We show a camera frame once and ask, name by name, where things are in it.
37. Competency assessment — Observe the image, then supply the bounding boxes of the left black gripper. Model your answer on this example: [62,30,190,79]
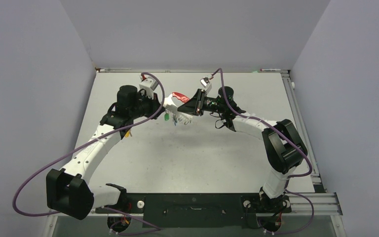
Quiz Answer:
[130,91,165,120]

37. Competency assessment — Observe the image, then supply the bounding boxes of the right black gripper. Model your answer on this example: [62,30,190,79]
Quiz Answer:
[178,89,225,117]

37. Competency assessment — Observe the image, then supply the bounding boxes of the green key tag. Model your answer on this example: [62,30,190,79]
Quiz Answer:
[164,112,170,121]

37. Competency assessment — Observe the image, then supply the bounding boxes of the red-handled metal key holder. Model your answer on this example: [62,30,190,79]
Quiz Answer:
[162,92,193,126]

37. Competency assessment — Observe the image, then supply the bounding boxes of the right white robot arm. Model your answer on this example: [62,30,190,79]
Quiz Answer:
[172,86,307,211]

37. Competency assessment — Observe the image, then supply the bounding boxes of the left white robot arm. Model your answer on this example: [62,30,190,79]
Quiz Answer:
[46,84,165,220]

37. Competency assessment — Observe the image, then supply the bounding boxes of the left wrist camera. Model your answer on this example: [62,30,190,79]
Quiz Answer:
[139,75,158,99]

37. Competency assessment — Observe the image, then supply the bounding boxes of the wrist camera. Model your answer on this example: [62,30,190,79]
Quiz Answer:
[200,76,213,94]
[139,75,158,99]

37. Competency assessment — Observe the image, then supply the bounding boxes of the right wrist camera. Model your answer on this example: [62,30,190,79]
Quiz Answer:
[200,76,213,94]

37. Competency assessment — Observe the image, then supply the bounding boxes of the aluminium back rail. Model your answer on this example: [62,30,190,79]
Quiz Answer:
[95,68,290,74]

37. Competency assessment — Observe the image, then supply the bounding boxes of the aluminium rail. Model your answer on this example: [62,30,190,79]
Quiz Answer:
[281,70,322,185]
[95,68,290,74]
[47,193,344,217]

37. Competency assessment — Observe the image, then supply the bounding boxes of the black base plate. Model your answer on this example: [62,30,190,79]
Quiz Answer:
[95,193,292,229]

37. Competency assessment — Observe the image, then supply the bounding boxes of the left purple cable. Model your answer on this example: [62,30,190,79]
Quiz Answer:
[12,72,166,236]

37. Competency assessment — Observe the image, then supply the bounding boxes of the purple cable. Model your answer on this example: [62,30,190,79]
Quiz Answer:
[12,72,166,236]
[209,68,315,236]

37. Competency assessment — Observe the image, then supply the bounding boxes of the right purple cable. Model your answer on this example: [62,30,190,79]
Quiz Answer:
[209,68,315,236]

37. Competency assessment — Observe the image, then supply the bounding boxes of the aluminium right rail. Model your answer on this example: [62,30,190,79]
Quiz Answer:
[281,70,322,185]

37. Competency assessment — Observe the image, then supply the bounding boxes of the aluminium front rail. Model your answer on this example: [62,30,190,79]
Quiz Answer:
[47,193,344,217]

